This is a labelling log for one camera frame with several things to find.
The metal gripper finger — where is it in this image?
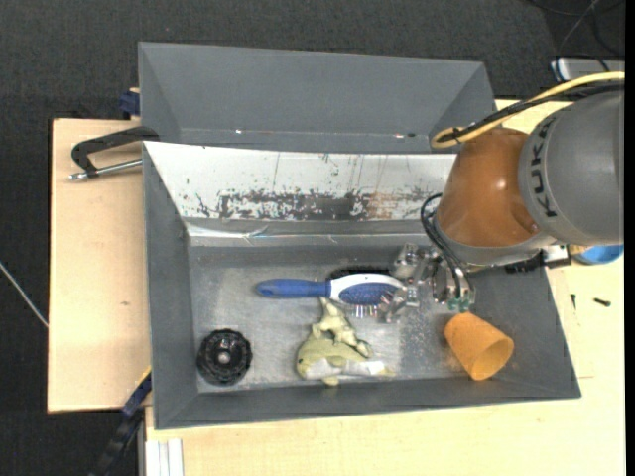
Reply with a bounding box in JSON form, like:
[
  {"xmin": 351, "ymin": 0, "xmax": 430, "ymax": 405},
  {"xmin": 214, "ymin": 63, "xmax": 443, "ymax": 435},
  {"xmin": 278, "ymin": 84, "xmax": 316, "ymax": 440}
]
[
  {"xmin": 378, "ymin": 286, "xmax": 422, "ymax": 324},
  {"xmin": 393, "ymin": 242, "xmax": 429, "ymax": 286}
]

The blue and white brush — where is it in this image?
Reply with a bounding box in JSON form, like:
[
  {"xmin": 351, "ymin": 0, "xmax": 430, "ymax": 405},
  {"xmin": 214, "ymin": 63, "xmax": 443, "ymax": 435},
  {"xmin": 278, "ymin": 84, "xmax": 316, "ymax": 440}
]
[{"xmin": 255, "ymin": 272, "xmax": 409, "ymax": 319}]

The orange plastic cup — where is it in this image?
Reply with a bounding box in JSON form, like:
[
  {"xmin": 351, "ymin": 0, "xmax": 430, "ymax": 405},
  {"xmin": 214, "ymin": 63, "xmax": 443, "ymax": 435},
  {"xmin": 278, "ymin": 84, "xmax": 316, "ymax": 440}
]
[{"xmin": 443, "ymin": 311, "xmax": 516, "ymax": 383}]

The pale green toy animal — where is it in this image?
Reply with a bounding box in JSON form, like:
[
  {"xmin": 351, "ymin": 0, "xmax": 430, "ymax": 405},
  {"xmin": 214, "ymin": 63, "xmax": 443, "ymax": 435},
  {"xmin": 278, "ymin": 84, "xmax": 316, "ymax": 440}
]
[{"xmin": 295, "ymin": 296, "xmax": 398, "ymax": 388}]

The black round knob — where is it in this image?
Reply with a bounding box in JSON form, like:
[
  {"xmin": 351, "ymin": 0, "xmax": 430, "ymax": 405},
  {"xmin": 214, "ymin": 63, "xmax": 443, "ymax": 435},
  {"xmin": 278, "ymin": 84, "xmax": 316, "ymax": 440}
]
[{"xmin": 194, "ymin": 327, "xmax": 254, "ymax": 387}]

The grey metal bin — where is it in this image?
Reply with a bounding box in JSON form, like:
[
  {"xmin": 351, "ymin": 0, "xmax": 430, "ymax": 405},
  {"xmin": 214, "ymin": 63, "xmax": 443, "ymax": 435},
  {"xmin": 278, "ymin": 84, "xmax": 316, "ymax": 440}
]
[{"xmin": 137, "ymin": 41, "xmax": 582, "ymax": 430}]

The pale wood board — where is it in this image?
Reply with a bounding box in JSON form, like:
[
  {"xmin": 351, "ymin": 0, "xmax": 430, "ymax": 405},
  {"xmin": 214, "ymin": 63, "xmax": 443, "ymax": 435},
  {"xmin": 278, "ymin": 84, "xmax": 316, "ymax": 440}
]
[{"xmin": 47, "ymin": 117, "xmax": 153, "ymax": 415}]

